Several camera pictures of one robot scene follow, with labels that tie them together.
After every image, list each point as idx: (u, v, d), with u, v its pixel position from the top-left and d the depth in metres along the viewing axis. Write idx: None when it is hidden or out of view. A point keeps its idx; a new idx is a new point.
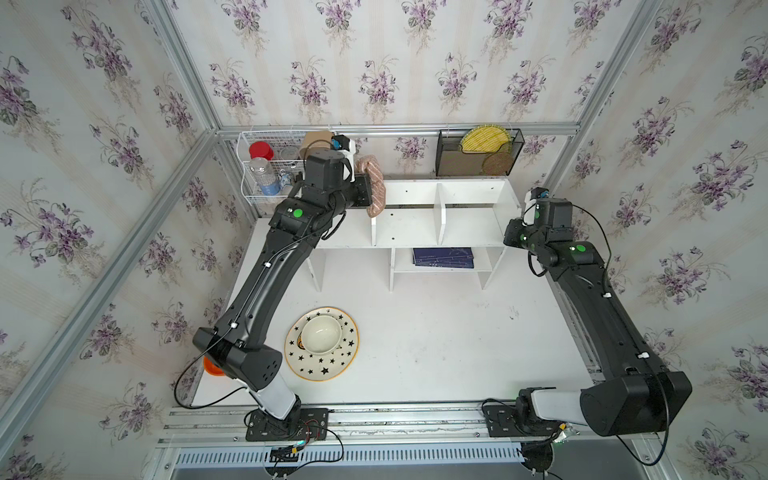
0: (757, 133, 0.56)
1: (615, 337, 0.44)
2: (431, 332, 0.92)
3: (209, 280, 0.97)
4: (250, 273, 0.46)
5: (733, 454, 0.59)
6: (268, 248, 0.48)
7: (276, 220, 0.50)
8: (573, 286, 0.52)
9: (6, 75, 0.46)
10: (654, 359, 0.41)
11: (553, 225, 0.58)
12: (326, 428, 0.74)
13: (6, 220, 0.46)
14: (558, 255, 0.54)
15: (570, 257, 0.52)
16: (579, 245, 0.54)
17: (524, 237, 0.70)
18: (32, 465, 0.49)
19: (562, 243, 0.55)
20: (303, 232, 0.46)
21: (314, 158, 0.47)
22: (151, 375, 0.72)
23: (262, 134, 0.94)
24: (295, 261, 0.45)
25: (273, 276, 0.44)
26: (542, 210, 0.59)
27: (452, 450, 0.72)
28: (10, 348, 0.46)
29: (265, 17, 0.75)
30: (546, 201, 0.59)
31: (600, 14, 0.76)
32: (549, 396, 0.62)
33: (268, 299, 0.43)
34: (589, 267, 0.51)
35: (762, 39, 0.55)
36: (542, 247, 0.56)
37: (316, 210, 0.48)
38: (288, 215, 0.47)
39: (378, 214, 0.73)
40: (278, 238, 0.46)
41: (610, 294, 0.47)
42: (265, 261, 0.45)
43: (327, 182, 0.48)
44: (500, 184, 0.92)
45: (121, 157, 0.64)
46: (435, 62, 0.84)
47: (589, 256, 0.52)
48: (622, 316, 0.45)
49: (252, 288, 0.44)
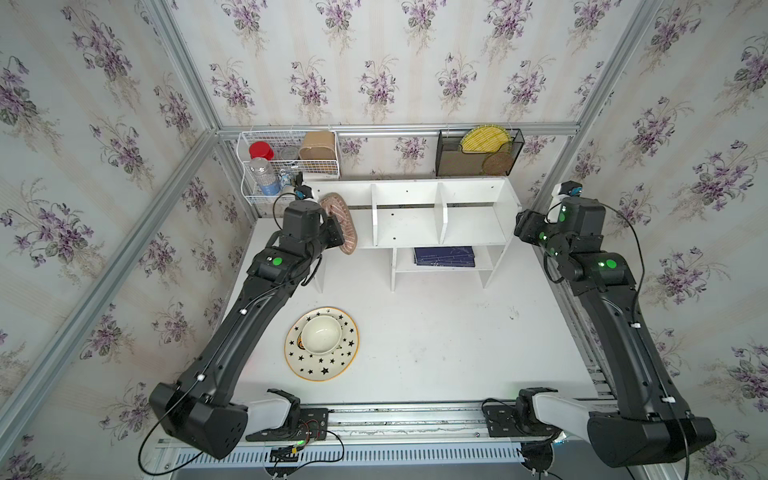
0: (757, 133, 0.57)
1: (639, 375, 0.40)
2: (431, 332, 0.92)
3: (209, 280, 0.97)
4: (224, 321, 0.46)
5: (733, 454, 0.59)
6: (244, 294, 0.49)
7: (254, 266, 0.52)
8: (598, 310, 0.47)
9: (7, 75, 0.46)
10: (678, 404, 0.38)
11: (581, 233, 0.51)
12: (326, 428, 0.74)
13: (6, 220, 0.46)
14: (583, 269, 0.48)
15: (597, 275, 0.46)
16: (609, 260, 0.47)
17: (543, 236, 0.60)
18: (32, 465, 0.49)
19: (588, 254, 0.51)
20: (281, 281, 0.47)
21: (293, 210, 0.50)
22: (151, 375, 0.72)
23: (262, 134, 0.94)
24: (270, 311, 0.46)
25: (248, 325, 0.43)
26: (570, 213, 0.52)
27: (453, 450, 0.72)
28: (9, 348, 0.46)
29: (265, 17, 0.75)
30: (576, 205, 0.50)
31: (600, 15, 0.76)
32: (553, 400, 0.61)
33: (239, 351, 0.42)
34: (619, 288, 0.45)
35: (762, 40, 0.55)
36: (564, 257, 0.52)
37: (295, 259, 0.50)
38: (267, 263, 0.49)
39: (352, 249, 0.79)
40: (256, 285, 0.47)
41: (639, 325, 0.42)
42: (241, 308, 0.45)
43: (303, 232, 0.51)
44: (500, 183, 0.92)
45: (121, 157, 0.64)
46: (434, 62, 0.84)
47: (618, 274, 0.46)
48: (648, 352, 0.41)
49: (225, 337, 0.42)
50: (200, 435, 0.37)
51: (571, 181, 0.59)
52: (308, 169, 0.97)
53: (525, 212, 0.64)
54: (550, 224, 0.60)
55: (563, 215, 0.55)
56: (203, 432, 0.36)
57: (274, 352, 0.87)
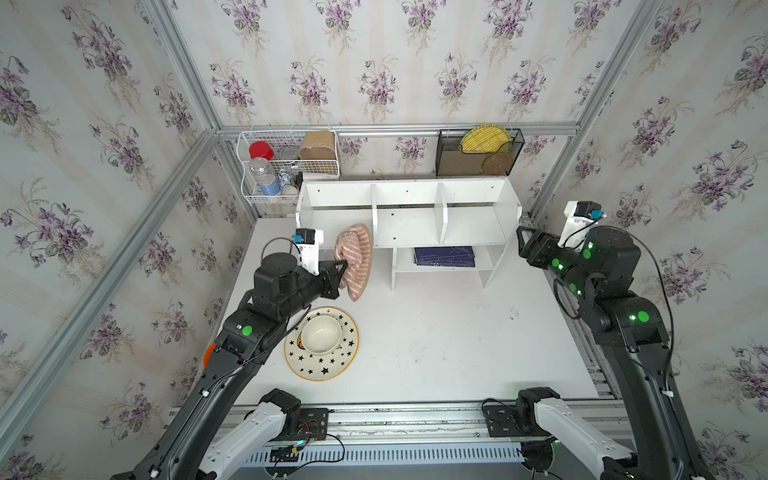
0: (757, 133, 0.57)
1: (668, 447, 0.37)
2: (431, 332, 0.92)
3: (209, 280, 0.97)
4: (184, 403, 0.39)
5: (733, 454, 0.59)
6: (208, 372, 0.42)
7: (221, 338, 0.44)
8: (625, 368, 0.42)
9: (7, 75, 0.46)
10: None
11: (610, 276, 0.44)
12: (326, 428, 0.74)
13: (6, 220, 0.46)
14: (611, 318, 0.42)
15: (628, 332, 0.40)
16: (641, 312, 0.41)
17: (559, 264, 0.54)
18: (32, 465, 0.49)
19: (615, 301, 0.43)
20: (249, 357, 0.43)
21: (262, 269, 0.45)
22: (150, 375, 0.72)
23: (262, 134, 0.94)
24: (238, 383, 0.42)
25: (211, 407, 0.40)
26: (598, 250, 0.45)
27: (453, 450, 0.72)
28: (10, 348, 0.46)
29: (265, 17, 0.75)
30: (600, 241, 0.44)
31: (601, 14, 0.76)
32: (562, 421, 0.58)
33: (201, 436, 0.39)
34: (652, 347, 0.40)
35: (762, 39, 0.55)
36: (587, 300, 0.46)
37: (268, 328, 0.45)
38: (235, 333, 0.45)
39: (358, 294, 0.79)
40: (222, 360, 0.43)
41: (672, 393, 0.38)
42: (202, 390, 0.41)
43: (276, 295, 0.46)
44: (500, 183, 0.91)
45: (121, 157, 0.64)
46: (435, 62, 0.84)
47: (650, 328, 0.41)
48: (679, 423, 0.37)
49: (183, 423, 0.39)
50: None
51: (591, 202, 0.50)
52: (308, 169, 0.97)
53: (537, 234, 0.56)
54: (565, 247, 0.53)
55: (588, 250, 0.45)
56: None
57: (274, 352, 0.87)
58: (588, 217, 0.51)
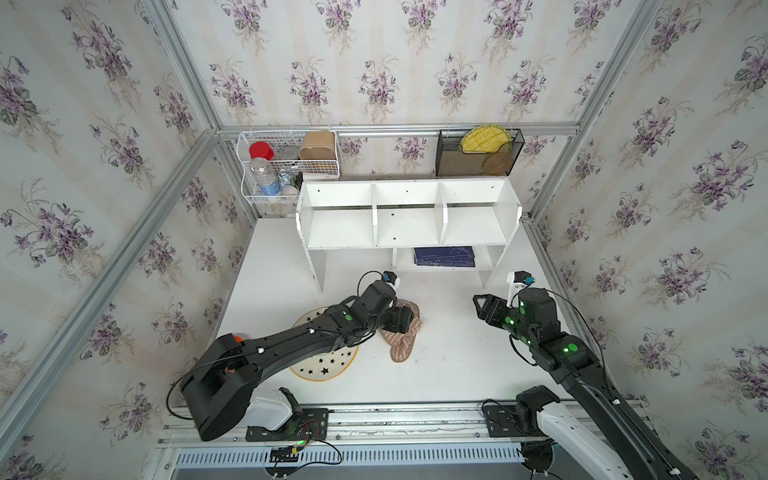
0: (757, 133, 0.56)
1: (642, 453, 0.43)
2: (431, 332, 0.92)
3: (209, 280, 0.97)
4: (297, 327, 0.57)
5: (733, 454, 0.59)
6: (317, 321, 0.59)
7: (333, 309, 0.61)
8: (581, 395, 0.52)
9: (7, 75, 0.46)
10: (686, 472, 0.41)
11: (543, 323, 0.58)
12: (326, 428, 0.74)
13: (6, 220, 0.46)
14: (554, 359, 0.54)
15: (566, 360, 0.53)
16: (570, 345, 0.55)
17: (510, 320, 0.67)
18: (32, 465, 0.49)
19: (553, 342, 0.58)
20: (342, 333, 0.56)
21: (375, 286, 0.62)
22: (150, 375, 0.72)
23: (262, 134, 0.94)
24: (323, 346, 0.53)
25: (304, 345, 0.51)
26: (529, 307, 0.59)
27: (453, 450, 0.72)
28: (9, 349, 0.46)
29: (265, 17, 0.75)
30: (529, 298, 0.59)
31: (600, 14, 0.76)
32: (569, 436, 0.58)
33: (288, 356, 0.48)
34: (588, 369, 0.51)
35: (762, 39, 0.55)
36: (534, 347, 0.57)
37: (359, 325, 0.60)
38: (341, 313, 0.61)
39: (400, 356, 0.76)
40: (326, 321, 0.57)
41: (618, 400, 0.48)
42: (309, 329, 0.54)
43: (375, 307, 0.62)
44: (500, 183, 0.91)
45: (121, 157, 0.64)
46: (435, 62, 0.84)
47: (582, 355, 0.53)
48: (636, 425, 0.45)
49: (291, 338, 0.50)
50: (210, 412, 0.42)
51: (524, 270, 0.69)
52: (308, 169, 0.97)
53: (489, 298, 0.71)
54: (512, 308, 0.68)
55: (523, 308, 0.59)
56: (227, 393, 0.41)
57: None
58: (524, 281, 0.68)
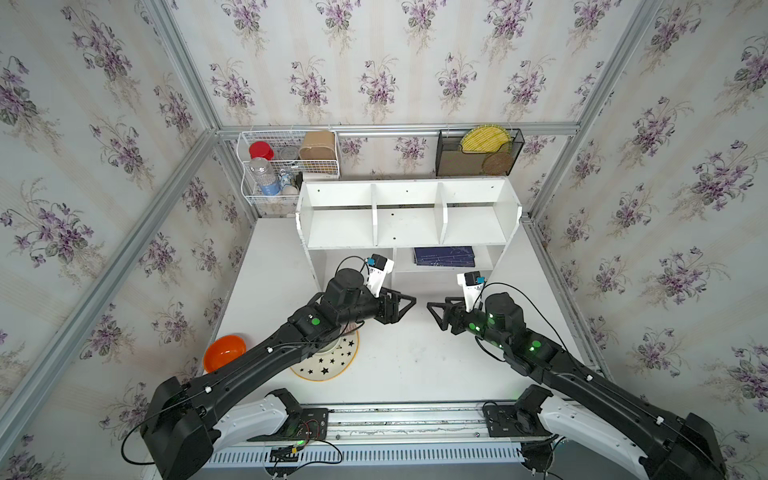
0: (758, 133, 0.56)
1: (629, 416, 0.46)
2: (431, 332, 0.92)
3: (209, 280, 0.97)
4: (252, 351, 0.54)
5: (733, 454, 0.59)
6: (277, 337, 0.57)
7: (295, 318, 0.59)
8: (561, 384, 0.54)
9: (7, 75, 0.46)
10: (668, 417, 0.44)
11: (512, 330, 0.60)
12: (326, 428, 0.74)
13: (6, 220, 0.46)
14: (527, 361, 0.57)
15: (537, 359, 0.56)
16: (535, 342, 0.59)
17: (475, 327, 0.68)
18: (32, 465, 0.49)
19: (521, 344, 0.60)
20: (311, 339, 0.52)
21: (337, 281, 0.55)
22: (150, 375, 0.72)
23: (262, 134, 0.94)
24: (290, 359, 0.49)
25: (268, 364, 0.47)
26: (500, 319, 0.59)
27: (452, 450, 0.72)
28: (9, 349, 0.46)
29: (265, 17, 0.75)
30: (499, 310, 0.58)
31: (600, 14, 0.76)
32: (575, 425, 0.58)
33: (246, 383, 0.44)
34: (556, 359, 0.55)
35: (762, 39, 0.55)
36: (507, 354, 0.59)
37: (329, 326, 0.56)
38: (306, 319, 0.55)
39: None
40: (289, 333, 0.52)
41: (591, 375, 0.51)
42: (268, 347, 0.50)
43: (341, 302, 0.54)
44: (500, 183, 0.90)
45: (121, 157, 0.64)
46: (435, 62, 0.84)
47: (548, 348, 0.57)
48: (615, 391, 0.49)
49: (244, 365, 0.46)
50: (167, 462, 0.39)
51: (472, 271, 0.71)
52: (308, 169, 0.97)
53: (448, 309, 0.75)
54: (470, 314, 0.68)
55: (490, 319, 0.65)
56: (176, 446, 0.38)
57: None
58: (477, 283, 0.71)
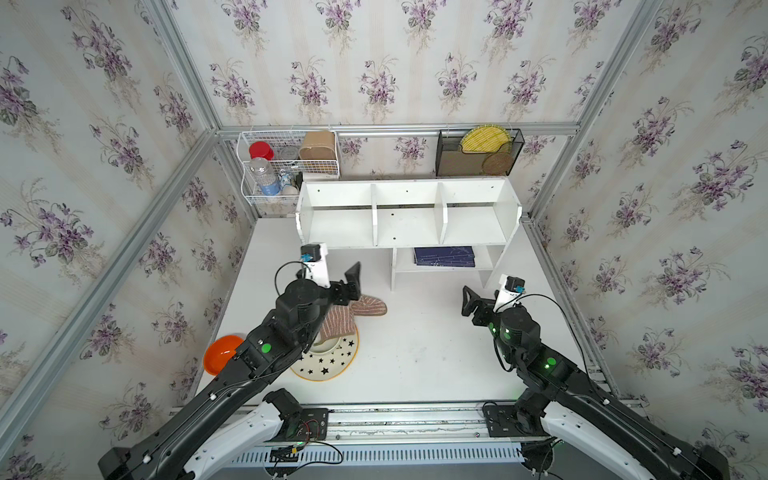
0: (757, 133, 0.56)
1: (646, 444, 0.46)
2: (431, 332, 0.92)
3: (209, 280, 0.97)
4: (192, 401, 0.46)
5: (733, 454, 0.59)
6: (221, 378, 0.45)
7: (243, 349, 0.48)
8: (574, 406, 0.54)
9: (7, 75, 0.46)
10: (684, 447, 0.44)
11: (529, 346, 0.58)
12: (326, 428, 0.74)
13: (6, 220, 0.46)
14: (542, 379, 0.56)
15: (551, 377, 0.55)
16: (551, 359, 0.58)
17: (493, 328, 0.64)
18: (32, 465, 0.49)
19: (536, 359, 0.60)
20: (262, 371, 0.46)
21: (286, 297, 0.47)
22: (151, 375, 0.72)
23: (262, 134, 0.94)
24: (244, 397, 0.45)
25: (214, 411, 0.42)
26: (517, 335, 0.57)
27: (452, 450, 0.72)
28: (9, 349, 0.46)
29: (265, 17, 0.75)
30: (516, 327, 0.56)
31: (600, 14, 0.76)
32: (582, 435, 0.58)
33: (194, 438, 0.41)
34: (573, 379, 0.54)
35: (762, 39, 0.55)
36: (520, 370, 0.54)
37: (285, 349, 0.48)
38: (255, 348, 0.48)
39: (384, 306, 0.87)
40: (235, 370, 0.46)
41: (608, 400, 0.51)
42: (212, 393, 0.44)
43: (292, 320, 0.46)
44: (500, 182, 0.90)
45: (121, 157, 0.64)
46: (435, 62, 0.84)
47: (563, 366, 0.56)
48: (631, 417, 0.48)
49: (186, 420, 0.42)
50: None
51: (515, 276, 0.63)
52: (308, 169, 0.97)
53: (473, 300, 0.69)
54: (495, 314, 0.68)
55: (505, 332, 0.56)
56: None
57: None
58: (514, 290, 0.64)
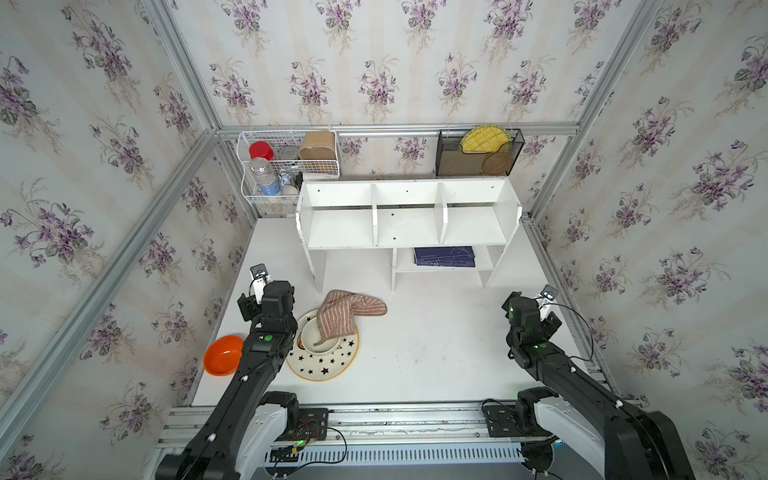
0: (757, 133, 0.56)
1: (591, 396, 0.50)
2: (431, 332, 0.92)
3: (209, 280, 0.97)
4: (225, 390, 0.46)
5: (733, 454, 0.59)
6: (242, 367, 0.53)
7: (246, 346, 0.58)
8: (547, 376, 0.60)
9: (7, 75, 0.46)
10: (631, 406, 0.47)
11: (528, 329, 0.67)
12: (326, 428, 0.74)
13: (6, 220, 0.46)
14: (530, 358, 0.64)
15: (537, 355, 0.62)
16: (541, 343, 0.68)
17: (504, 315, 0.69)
18: (32, 465, 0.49)
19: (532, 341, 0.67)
20: (276, 352, 0.56)
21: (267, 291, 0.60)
22: (150, 375, 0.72)
23: (262, 134, 0.94)
24: (268, 377, 0.53)
25: (253, 388, 0.50)
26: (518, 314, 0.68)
27: (452, 450, 0.72)
28: (9, 349, 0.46)
29: (265, 17, 0.75)
30: (521, 307, 0.67)
31: (600, 14, 0.76)
32: (562, 420, 0.59)
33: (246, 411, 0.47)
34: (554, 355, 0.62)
35: (762, 39, 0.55)
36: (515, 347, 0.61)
37: (283, 334, 0.62)
38: (257, 340, 0.58)
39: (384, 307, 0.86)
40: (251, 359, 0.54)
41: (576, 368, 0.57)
42: (241, 377, 0.51)
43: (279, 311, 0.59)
44: (500, 182, 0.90)
45: (121, 157, 0.64)
46: (435, 62, 0.84)
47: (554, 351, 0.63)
48: (592, 381, 0.53)
49: (229, 402, 0.47)
50: None
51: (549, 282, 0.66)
52: (308, 169, 0.97)
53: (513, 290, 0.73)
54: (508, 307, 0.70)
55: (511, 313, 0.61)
56: None
57: None
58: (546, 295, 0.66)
